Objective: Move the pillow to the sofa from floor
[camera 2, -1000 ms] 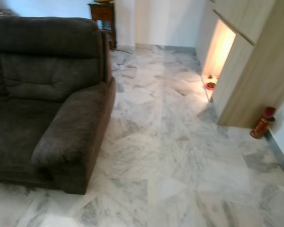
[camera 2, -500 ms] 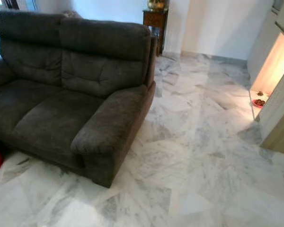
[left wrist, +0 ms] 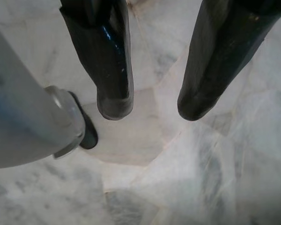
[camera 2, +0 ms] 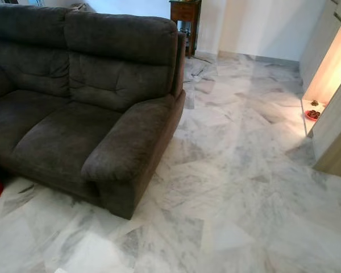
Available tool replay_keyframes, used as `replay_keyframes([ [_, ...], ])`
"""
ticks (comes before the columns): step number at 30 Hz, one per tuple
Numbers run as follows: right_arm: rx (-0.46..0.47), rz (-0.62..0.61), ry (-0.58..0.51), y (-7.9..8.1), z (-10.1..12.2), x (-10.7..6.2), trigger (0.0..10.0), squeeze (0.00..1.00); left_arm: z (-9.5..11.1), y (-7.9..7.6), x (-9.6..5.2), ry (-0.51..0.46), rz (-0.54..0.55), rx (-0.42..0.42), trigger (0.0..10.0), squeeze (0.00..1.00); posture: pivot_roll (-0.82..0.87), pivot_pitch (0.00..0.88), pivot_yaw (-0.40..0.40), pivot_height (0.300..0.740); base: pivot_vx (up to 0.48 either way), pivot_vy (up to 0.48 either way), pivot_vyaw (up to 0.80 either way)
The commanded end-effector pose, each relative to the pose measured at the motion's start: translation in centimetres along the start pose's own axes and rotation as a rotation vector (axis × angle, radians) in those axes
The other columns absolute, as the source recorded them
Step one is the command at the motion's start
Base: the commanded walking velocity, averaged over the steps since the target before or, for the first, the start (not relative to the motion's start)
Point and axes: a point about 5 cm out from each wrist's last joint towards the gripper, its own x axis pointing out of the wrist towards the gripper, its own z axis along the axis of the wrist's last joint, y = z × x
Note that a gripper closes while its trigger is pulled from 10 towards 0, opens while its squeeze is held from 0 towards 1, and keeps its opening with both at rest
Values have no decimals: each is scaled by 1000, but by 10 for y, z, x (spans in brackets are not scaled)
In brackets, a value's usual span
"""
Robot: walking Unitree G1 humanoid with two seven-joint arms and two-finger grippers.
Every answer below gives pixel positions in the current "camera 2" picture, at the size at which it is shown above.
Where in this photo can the dark grey fabric sofa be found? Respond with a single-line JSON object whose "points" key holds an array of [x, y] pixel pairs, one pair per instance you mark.
{"points": [[96, 85]]}

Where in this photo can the small pale box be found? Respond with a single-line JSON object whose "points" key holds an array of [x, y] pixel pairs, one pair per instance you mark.
{"points": [[82, 7]]}

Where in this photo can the brown wooden side table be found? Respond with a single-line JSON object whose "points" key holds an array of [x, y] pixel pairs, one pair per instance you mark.
{"points": [[184, 12]]}

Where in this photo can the small red plate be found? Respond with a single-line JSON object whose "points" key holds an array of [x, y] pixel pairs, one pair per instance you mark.
{"points": [[312, 115]]}

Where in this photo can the small brass ornament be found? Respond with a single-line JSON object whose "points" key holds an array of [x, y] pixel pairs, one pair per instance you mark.
{"points": [[315, 103]]}

